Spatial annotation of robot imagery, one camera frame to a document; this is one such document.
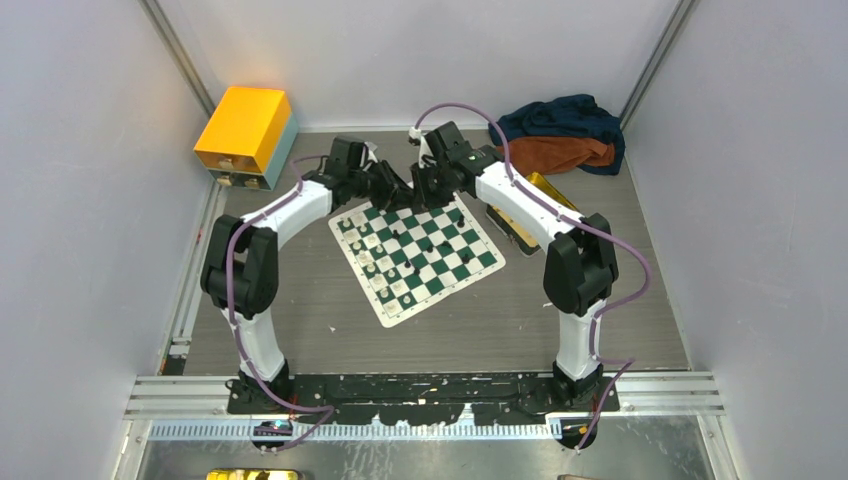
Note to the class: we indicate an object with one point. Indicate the green white chess mat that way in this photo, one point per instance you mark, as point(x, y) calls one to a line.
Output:
point(439, 253)

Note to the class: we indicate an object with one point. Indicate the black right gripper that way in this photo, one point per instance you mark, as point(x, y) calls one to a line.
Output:
point(425, 202)

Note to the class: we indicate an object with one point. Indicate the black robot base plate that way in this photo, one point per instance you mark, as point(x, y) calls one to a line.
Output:
point(493, 398)

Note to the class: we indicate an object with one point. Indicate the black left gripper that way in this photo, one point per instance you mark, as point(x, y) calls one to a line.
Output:
point(396, 195)

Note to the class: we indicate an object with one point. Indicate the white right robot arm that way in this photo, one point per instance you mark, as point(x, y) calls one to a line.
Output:
point(580, 265)

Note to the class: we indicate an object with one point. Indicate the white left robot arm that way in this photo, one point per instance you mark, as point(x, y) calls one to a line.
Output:
point(241, 271)

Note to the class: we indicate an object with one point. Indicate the orange brown cloth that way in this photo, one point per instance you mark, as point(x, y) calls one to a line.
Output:
point(553, 155)

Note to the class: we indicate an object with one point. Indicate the gold metal tin tray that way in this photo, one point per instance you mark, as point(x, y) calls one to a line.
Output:
point(532, 203)

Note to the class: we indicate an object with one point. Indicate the yellow teal drawer box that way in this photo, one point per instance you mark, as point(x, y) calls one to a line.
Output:
point(247, 140)

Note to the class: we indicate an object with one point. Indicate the aluminium wall rail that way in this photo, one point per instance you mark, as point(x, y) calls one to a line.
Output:
point(672, 30)
point(178, 53)

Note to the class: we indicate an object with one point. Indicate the dark blue cloth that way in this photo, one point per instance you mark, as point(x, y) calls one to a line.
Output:
point(570, 116)

